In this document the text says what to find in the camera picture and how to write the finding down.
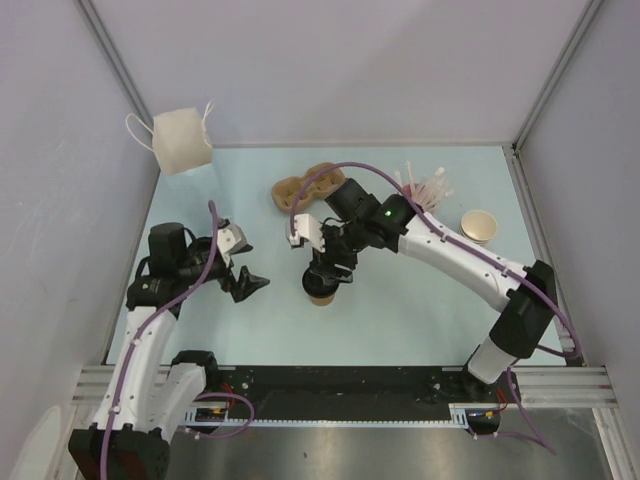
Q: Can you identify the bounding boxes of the stack of paper cups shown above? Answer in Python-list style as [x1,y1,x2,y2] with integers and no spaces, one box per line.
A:
[459,210,498,246]

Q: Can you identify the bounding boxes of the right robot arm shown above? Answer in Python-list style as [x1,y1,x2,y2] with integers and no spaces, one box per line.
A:
[302,179,557,401]

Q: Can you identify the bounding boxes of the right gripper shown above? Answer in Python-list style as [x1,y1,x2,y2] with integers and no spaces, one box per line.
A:
[310,217,369,285]

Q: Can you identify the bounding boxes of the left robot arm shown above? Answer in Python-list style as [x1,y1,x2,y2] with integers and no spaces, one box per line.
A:
[68,220,269,479]

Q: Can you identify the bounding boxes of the single brown paper cup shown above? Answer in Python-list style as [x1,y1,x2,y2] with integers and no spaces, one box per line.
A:
[309,294,335,307]

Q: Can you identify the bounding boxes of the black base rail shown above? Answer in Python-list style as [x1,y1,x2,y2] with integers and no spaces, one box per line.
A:
[204,366,520,426]

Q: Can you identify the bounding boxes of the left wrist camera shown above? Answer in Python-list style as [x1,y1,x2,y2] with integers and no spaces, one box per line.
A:
[216,221,249,267]

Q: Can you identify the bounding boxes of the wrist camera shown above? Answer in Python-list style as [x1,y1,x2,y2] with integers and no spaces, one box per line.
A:
[216,221,249,267]
[286,214,325,253]

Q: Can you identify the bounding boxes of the light blue paper bag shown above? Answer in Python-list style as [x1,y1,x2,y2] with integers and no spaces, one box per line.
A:
[124,99,224,221]

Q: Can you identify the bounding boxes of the stacked brown pulp carriers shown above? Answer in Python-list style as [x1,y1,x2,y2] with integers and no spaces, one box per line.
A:
[271,160,349,215]

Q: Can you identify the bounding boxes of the single black cup lid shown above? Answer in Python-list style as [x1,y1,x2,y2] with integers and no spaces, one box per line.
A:
[302,269,339,299]

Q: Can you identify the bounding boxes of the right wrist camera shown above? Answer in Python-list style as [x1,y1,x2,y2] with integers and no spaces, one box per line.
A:
[286,214,325,253]

